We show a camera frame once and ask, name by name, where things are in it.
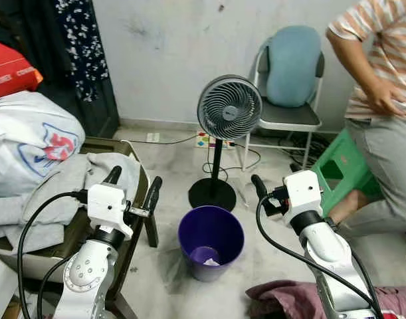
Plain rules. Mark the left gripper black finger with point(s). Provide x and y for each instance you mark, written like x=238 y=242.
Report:
x=113 y=175
x=154 y=189

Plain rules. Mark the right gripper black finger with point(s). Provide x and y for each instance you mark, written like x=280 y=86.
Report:
x=259 y=185

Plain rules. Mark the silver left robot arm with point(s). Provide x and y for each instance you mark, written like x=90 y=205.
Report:
x=83 y=279

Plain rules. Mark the grey cloth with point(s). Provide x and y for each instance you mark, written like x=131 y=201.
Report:
x=63 y=179

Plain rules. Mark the white plug adapter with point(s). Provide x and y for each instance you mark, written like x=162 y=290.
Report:
x=153 y=137

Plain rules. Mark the dark cabinet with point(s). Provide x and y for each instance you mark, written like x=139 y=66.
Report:
x=106 y=116

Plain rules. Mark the purple waste bin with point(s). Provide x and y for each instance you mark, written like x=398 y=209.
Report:
x=219 y=229

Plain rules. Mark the white power strip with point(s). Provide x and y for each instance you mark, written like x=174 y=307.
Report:
x=204 y=139

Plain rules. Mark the grey folding chair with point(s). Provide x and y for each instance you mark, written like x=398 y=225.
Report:
x=289 y=116

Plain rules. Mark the green plastic stool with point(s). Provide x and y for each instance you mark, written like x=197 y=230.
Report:
x=352 y=166

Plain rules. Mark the white crumpled paper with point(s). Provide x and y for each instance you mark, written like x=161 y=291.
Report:
x=210 y=262

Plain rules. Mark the pink Mickey Mouse blanket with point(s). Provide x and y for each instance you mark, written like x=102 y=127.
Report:
x=289 y=299

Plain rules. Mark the white bag with logo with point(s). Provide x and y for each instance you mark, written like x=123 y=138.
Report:
x=23 y=133

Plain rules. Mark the person in striped shirt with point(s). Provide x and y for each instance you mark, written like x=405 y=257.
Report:
x=389 y=166

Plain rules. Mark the blue cushion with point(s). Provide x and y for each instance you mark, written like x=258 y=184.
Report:
x=292 y=66

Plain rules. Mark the dark floral garment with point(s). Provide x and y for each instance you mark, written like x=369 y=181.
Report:
x=80 y=40

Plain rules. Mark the red box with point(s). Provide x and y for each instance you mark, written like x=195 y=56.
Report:
x=10 y=70

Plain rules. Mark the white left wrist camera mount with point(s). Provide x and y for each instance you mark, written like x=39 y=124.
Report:
x=106 y=206

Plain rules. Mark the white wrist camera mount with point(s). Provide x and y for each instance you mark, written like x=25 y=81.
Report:
x=302 y=189
x=106 y=206

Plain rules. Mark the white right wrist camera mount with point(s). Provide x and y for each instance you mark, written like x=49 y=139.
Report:
x=302 y=189

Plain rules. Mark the grey pedestal fan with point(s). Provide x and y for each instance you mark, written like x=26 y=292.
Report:
x=229 y=106

